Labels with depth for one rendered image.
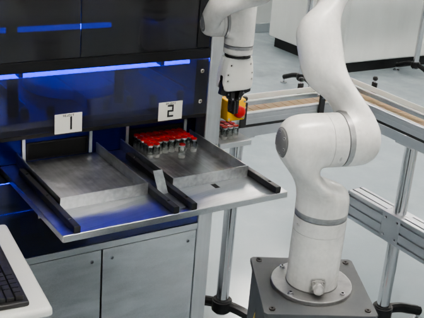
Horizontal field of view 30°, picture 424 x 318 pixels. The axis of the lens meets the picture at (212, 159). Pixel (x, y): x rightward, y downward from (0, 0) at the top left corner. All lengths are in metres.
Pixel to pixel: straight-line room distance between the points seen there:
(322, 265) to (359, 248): 2.21
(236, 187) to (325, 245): 0.59
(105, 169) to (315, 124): 0.88
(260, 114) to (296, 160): 1.17
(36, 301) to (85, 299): 0.76
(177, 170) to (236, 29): 0.48
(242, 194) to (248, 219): 1.88
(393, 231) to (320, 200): 1.39
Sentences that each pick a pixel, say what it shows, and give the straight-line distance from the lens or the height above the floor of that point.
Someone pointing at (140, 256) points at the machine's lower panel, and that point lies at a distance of 2.65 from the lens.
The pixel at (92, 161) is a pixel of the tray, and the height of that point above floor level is 0.88.
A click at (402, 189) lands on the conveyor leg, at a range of 3.06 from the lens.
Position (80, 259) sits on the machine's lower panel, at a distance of 2.55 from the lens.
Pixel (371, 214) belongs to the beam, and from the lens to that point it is 3.17.
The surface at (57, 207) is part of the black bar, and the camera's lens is 2.09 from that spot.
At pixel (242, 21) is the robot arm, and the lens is 2.20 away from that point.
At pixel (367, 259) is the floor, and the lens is 3.93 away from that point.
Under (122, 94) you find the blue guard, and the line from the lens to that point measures 2.39.
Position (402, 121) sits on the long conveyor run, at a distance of 2.95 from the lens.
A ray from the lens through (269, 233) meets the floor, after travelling 4.03.
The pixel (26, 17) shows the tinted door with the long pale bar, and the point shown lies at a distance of 2.22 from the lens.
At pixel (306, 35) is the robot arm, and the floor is 1.43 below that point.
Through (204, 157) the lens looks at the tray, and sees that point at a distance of 2.50.
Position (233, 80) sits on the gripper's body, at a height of 1.19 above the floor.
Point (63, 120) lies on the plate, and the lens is 2.33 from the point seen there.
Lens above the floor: 1.80
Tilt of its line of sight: 22 degrees down
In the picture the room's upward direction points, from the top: 5 degrees clockwise
